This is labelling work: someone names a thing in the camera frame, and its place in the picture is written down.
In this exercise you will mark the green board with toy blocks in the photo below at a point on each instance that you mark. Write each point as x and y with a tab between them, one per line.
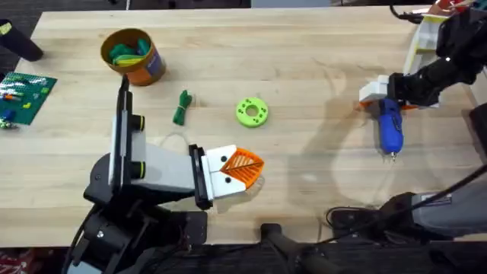
26	95

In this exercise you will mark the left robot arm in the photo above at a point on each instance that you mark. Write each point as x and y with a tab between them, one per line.
114	236

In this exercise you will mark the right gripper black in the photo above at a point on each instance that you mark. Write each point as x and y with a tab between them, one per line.
418	85

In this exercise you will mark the white and yellow box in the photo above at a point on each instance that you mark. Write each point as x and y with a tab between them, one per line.
424	42

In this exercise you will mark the black camera post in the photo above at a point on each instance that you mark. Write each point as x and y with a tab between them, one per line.
277	237

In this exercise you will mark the black rail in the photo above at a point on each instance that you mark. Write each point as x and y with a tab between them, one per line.
236	260

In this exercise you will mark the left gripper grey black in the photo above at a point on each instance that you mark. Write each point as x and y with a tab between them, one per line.
167	169

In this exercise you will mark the black cylinder object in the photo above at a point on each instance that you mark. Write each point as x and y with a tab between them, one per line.
19	43

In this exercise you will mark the black upright plate left wrist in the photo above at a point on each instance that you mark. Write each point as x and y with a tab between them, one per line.
121	144

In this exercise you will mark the green disc with holes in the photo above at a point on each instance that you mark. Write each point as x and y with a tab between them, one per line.
245	118

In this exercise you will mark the blue electric screwdriver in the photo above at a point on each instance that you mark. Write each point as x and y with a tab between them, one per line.
390	129

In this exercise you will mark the red patterned item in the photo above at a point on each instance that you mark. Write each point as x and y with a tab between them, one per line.
19	262

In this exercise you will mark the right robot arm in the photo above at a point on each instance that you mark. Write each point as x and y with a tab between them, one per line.
449	213

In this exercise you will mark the orange tub with toys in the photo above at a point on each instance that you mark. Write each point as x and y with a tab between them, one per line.
146	68

